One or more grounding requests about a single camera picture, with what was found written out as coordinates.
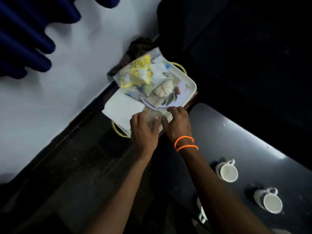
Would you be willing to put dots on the person's left hand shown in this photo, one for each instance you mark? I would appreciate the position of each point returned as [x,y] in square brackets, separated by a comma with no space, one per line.
[143,136]

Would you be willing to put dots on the person's right hand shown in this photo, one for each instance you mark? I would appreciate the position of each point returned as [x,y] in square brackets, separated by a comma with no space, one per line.
[180,126]

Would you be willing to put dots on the small clear plastic packet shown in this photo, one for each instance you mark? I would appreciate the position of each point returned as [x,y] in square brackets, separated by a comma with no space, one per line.
[152,116]

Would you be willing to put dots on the printed paper with leaves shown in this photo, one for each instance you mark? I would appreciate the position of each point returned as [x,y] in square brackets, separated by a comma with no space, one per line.
[179,95]

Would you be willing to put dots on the person's left forearm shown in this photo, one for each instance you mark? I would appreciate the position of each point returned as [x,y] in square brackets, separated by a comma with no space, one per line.
[126,192]

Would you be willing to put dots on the white garlic bulb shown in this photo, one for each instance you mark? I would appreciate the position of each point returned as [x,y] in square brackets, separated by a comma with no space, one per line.
[164,88]

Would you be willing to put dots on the clear plastic bag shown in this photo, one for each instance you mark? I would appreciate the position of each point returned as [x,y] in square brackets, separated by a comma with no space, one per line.
[158,68]

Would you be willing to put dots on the person's right thumb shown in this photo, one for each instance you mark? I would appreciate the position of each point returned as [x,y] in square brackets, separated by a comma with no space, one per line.
[165,124]

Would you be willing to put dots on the white paper napkin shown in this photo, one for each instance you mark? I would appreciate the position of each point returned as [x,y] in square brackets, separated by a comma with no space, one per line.
[120,108]

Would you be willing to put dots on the yellow and white packet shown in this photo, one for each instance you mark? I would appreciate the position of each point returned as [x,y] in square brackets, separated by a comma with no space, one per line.
[137,70]

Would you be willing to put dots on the dark crumpled cloth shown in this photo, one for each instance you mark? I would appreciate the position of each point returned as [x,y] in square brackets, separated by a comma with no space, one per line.
[139,47]

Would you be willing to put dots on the blue curtain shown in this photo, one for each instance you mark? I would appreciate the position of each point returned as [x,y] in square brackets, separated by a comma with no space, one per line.
[24,31]

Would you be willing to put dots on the person's right forearm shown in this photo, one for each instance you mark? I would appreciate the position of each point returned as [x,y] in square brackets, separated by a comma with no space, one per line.
[217,192]

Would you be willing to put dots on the person's left thumb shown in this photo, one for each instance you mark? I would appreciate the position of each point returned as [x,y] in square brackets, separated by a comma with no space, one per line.
[156,125]

